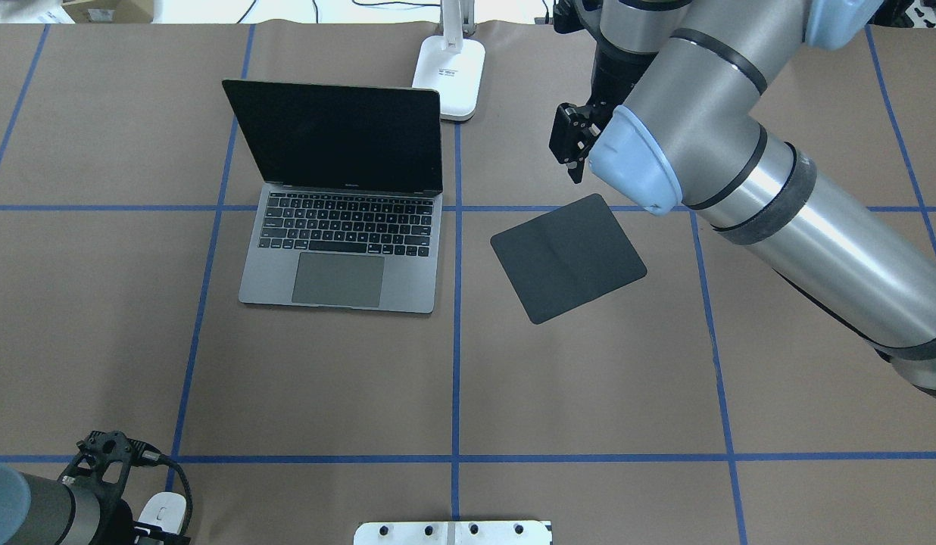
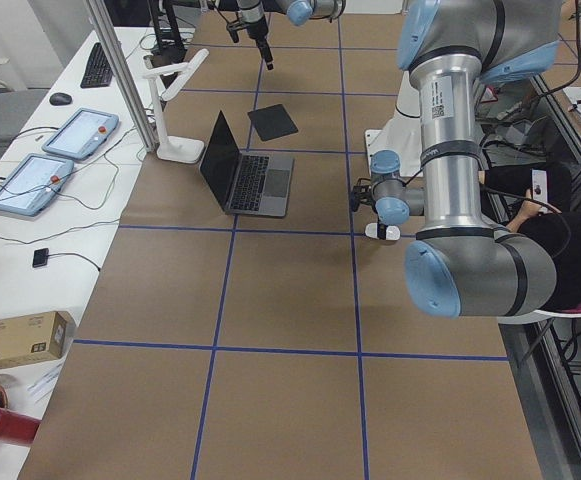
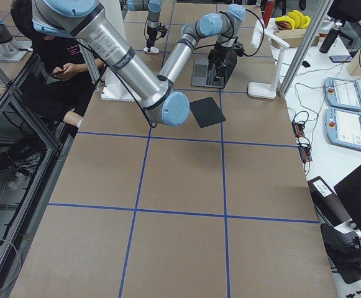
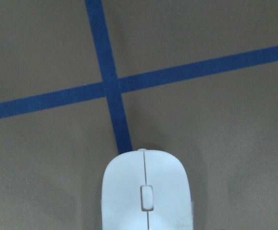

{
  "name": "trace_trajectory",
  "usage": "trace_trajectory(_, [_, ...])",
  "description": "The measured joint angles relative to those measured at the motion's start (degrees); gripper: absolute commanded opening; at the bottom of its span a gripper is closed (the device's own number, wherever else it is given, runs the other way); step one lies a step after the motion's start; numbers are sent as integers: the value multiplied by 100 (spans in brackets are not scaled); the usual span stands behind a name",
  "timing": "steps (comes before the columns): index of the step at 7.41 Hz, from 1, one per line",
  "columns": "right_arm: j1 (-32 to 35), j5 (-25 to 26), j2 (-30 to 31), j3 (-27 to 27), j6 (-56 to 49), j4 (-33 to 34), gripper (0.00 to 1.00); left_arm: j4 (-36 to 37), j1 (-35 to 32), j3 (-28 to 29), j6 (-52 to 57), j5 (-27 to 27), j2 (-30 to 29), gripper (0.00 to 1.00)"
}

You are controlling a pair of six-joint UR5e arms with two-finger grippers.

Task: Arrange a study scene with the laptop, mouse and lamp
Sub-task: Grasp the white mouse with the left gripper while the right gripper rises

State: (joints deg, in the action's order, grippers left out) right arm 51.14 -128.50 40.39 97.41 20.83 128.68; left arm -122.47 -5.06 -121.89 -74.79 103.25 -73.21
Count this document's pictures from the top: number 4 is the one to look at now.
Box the white computer mouse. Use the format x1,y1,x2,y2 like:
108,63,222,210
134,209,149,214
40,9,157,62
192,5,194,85
101,149,193,230

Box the blue tape line crossing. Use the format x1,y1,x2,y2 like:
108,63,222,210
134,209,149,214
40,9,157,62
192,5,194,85
85,0,133,154

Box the blue tape line long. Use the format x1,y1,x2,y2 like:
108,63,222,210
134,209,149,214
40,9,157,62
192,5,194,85
0,46,278,119

